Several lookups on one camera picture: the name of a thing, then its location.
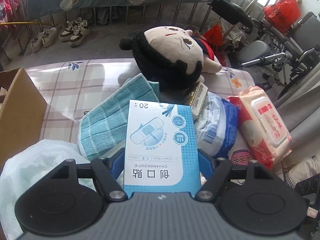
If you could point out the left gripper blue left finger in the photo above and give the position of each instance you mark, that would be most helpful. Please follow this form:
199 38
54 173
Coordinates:
116 163

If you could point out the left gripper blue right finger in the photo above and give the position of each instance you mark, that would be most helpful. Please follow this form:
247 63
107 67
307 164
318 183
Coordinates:
207 165

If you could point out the teal checked cleaning cloth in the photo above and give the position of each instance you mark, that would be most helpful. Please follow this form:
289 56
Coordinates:
104 127

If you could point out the blue bandage box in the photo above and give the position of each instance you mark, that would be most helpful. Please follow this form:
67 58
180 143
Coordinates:
160 150

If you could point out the gold tissue pack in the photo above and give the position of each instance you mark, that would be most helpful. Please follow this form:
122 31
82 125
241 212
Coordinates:
195 97

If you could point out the blue white tissue pack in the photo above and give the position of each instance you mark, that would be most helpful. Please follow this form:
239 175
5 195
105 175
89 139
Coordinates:
216 127

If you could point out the pink wet wipes pack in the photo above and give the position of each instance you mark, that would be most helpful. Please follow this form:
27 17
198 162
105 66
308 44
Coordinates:
261 125

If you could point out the light blue plastic bag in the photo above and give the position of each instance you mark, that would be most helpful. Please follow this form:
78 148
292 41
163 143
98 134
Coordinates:
25 169

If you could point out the brown cardboard box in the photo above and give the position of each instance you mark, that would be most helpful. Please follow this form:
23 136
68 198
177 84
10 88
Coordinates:
22 111

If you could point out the black-haired plush doll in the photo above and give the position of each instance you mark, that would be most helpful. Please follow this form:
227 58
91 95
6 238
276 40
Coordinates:
171 56

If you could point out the wheelchair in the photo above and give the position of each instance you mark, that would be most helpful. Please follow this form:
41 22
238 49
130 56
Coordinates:
284 58

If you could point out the white sneakers pair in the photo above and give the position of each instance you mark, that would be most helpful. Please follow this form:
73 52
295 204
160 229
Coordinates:
43 39

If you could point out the black padded armrest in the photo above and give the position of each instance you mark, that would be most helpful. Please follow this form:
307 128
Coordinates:
231 12

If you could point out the red plastic bag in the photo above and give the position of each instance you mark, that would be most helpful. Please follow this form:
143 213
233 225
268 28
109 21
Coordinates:
282 14

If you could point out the pink hanging garment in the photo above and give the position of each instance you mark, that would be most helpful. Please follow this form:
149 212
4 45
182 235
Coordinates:
8 10

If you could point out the yellow broom handle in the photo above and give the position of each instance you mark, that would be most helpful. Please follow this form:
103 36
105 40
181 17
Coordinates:
19 23

